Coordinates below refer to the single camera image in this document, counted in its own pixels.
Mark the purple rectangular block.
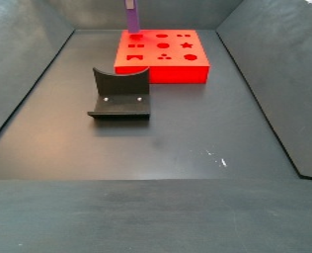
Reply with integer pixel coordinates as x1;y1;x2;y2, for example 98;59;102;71
124;0;140;34

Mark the black curved holder stand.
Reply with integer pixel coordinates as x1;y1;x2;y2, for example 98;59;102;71
87;68;151;119

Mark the red shape sorter box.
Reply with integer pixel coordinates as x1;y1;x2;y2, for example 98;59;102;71
114;30;210;84

